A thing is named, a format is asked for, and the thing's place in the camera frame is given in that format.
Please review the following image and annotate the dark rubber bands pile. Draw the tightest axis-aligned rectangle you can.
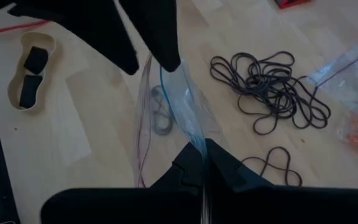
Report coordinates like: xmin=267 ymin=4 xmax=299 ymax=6
xmin=209 ymin=50 xmax=332 ymax=136

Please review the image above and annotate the black oblong fob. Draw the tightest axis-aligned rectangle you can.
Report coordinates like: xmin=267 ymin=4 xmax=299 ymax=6
xmin=19 ymin=74 xmax=44 ymax=110

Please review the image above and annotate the red cable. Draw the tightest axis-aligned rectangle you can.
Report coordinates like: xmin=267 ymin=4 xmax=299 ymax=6
xmin=0 ymin=19 xmax=50 ymax=40

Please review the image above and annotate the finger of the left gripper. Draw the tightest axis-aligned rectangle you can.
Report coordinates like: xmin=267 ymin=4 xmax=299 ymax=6
xmin=7 ymin=0 xmax=140 ymax=76
xmin=119 ymin=0 xmax=181 ymax=73

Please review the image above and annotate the single dark rubber band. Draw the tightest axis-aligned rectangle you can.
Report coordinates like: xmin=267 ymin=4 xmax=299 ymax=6
xmin=242 ymin=146 xmax=303 ymax=187

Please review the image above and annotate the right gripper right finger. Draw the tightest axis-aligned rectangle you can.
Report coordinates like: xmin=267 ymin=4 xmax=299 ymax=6
xmin=205 ymin=138 xmax=358 ymax=224

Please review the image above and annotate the clear zip bag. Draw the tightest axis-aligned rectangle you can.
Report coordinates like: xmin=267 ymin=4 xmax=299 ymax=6
xmin=306 ymin=33 xmax=358 ymax=158
xmin=134 ymin=54 xmax=229 ymax=189

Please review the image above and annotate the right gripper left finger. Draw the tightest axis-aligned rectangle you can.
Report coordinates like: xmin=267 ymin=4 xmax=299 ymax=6
xmin=40 ymin=141 xmax=205 ymax=224

